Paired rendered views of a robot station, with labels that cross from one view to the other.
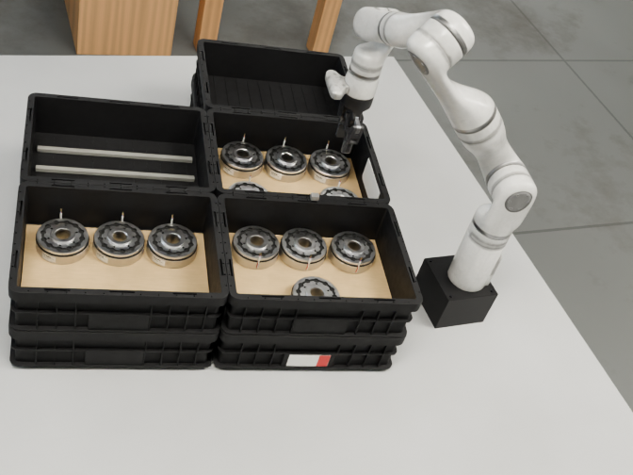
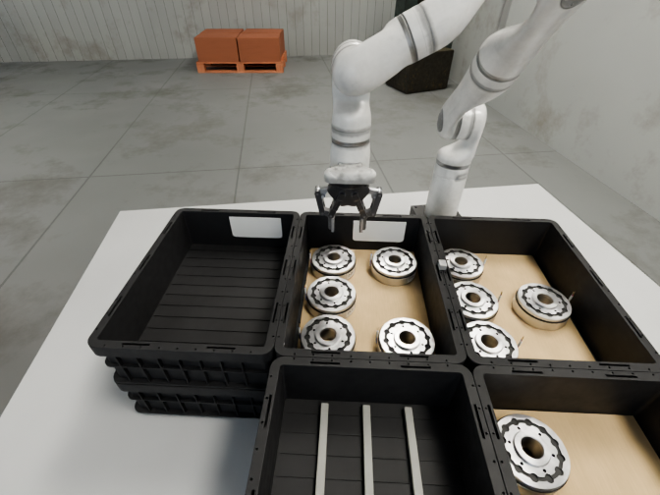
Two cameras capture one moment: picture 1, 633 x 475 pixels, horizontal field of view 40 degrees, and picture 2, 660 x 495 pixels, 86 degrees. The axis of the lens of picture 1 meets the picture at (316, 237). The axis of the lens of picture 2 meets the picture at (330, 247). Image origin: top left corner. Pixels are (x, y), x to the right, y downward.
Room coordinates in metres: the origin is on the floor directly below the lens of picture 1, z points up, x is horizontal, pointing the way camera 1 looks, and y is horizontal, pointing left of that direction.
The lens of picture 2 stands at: (1.48, 0.60, 1.40)
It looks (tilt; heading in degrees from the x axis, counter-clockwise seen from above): 39 degrees down; 294
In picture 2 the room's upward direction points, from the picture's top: straight up
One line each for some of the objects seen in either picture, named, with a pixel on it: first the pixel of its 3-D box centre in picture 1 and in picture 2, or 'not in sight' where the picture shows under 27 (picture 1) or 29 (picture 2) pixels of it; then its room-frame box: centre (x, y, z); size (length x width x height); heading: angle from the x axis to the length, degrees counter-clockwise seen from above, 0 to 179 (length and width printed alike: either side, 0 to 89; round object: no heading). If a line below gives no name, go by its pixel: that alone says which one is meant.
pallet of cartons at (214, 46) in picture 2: not in sight; (243, 49); (5.39, -4.64, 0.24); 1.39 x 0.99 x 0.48; 32
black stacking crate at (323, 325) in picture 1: (311, 268); (511, 298); (1.35, -0.01, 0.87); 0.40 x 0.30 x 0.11; 112
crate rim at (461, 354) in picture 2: (296, 158); (365, 274); (1.62, 0.10, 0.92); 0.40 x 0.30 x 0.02; 112
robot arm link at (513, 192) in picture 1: (504, 201); (460, 136); (1.54, -0.36, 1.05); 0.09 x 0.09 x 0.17; 24
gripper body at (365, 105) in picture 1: (354, 105); (349, 184); (1.70, 0.01, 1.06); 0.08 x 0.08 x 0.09
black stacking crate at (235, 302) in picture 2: (274, 99); (220, 287); (1.90, 0.21, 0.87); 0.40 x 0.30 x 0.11; 112
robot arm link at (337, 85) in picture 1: (354, 78); (350, 154); (1.70, 0.03, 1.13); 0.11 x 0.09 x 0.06; 113
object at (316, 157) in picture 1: (330, 162); (333, 258); (1.73, 0.02, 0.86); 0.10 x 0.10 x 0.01
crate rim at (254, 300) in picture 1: (316, 251); (520, 280); (1.35, -0.01, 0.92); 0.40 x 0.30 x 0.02; 112
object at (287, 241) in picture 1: (304, 244); (471, 300); (1.42, 0.02, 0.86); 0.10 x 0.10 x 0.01
